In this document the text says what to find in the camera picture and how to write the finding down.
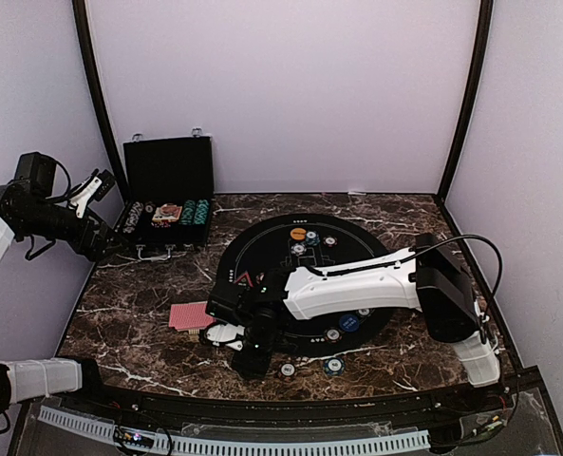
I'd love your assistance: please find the red dice set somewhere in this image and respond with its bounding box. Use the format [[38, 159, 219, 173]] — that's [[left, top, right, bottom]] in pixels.
[[151, 221, 172, 229]]

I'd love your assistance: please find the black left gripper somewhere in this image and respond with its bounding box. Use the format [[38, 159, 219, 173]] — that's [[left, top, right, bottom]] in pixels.
[[20, 199, 127, 262]]

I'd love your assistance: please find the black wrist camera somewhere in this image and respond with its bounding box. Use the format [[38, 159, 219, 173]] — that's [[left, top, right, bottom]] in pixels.
[[205, 281, 255, 325], [14, 152, 56, 198]]

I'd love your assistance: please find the green chip row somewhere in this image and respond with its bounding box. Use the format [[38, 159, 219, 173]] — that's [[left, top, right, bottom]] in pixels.
[[178, 199, 197, 225], [193, 199, 210, 225]]

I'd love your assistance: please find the white slotted cable duct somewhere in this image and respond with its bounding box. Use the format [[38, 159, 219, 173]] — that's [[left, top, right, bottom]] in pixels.
[[37, 406, 431, 455]]

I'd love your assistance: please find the round black poker mat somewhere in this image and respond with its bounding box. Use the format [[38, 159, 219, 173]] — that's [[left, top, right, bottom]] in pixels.
[[216, 214, 395, 357]]

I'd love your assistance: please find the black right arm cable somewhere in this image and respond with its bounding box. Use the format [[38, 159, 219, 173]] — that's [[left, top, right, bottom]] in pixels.
[[309, 234, 504, 314]]

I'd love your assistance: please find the clear round dealer button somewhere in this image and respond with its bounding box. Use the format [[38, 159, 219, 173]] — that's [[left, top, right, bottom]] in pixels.
[[160, 203, 181, 215]]

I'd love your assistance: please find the green blue chip stack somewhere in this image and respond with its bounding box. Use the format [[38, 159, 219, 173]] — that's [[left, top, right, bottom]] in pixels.
[[323, 357, 346, 376]]

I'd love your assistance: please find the green chip row left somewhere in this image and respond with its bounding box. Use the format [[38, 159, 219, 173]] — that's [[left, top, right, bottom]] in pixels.
[[178, 199, 197, 225]]

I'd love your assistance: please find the blue small blind button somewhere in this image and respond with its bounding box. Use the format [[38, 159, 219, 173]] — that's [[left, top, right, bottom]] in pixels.
[[339, 313, 360, 333]]

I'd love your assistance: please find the blue orange chip row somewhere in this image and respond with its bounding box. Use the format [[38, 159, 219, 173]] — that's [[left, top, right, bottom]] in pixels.
[[122, 201, 143, 234]]

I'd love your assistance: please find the black poker chip case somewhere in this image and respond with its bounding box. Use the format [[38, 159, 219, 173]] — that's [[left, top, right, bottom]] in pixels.
[[118, 135, 215, 261]]

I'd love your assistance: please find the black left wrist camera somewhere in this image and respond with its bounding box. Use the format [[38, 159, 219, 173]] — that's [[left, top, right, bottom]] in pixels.
[[14, 152, 56, 198]]

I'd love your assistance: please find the red backed card deck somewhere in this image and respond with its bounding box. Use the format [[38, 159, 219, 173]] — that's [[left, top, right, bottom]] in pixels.
[[168, 301, 215, 336]]

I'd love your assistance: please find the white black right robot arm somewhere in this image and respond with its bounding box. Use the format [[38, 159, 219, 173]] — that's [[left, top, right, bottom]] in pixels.
[[231, 234, 501, 412]]

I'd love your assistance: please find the brown white chip stack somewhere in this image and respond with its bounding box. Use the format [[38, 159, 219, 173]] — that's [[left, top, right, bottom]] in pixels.
[[277, 363, 296, 380]]

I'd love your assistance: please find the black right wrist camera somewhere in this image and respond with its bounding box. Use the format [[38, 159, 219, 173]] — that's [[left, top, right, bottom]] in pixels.
[[205, 281, 255, 325]]

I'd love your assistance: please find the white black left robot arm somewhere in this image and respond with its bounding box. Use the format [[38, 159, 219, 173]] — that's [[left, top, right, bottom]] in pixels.
[[0, 183, 128, 414]]

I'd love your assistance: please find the cased playing card deck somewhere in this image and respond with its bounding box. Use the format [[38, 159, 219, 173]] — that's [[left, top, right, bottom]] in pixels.
[[152, 206, 182, 222]]

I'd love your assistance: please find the green chip row right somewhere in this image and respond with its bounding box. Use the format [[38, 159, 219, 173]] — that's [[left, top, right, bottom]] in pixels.
[[193, 199, 210, 225]]

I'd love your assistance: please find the orange big blind button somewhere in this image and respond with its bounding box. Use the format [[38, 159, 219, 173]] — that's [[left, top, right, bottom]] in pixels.
[[290, 227, 307, 241]]

